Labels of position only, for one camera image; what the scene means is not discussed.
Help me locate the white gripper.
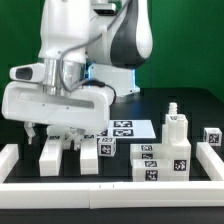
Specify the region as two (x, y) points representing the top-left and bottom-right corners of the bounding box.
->
(2, 63), (114, 150)

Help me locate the white chair back frame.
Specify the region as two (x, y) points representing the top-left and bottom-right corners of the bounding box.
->
(39, 125), (99, 176)

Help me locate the white tagged cube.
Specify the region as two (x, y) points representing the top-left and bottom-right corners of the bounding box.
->
(98, 137), (116, 157)
(203, 127), (222, 146)

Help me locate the white seat block with pegs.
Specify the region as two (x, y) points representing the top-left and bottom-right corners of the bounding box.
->
(162, 102), (191, 181)

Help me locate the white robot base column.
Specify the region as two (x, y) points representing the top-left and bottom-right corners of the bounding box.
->
(88, 63), (140, 97)

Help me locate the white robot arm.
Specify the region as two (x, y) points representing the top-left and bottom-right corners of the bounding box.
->
(2, 0), (153, 135)

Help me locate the white chair seat plate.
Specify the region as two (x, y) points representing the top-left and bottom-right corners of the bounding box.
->
(101, 120), (156, 139)

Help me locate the white left barrier rail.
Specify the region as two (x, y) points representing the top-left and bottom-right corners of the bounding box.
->
(0, 144), (19, 184)

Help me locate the white barrier rail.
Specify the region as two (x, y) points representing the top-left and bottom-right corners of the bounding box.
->
(196, 142), (224, 181)
(0, 181), (224, 209)
(0, 144), (19, 184)

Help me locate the black camera on stand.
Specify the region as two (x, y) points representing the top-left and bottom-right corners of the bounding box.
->
(92, 3), (117, 15)

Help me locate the white right barrier rail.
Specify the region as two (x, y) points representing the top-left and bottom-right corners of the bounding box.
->
(196, 142), (224, 181)

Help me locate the white front barrier rail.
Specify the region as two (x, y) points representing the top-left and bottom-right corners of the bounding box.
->
(0, 181), (224, 209)

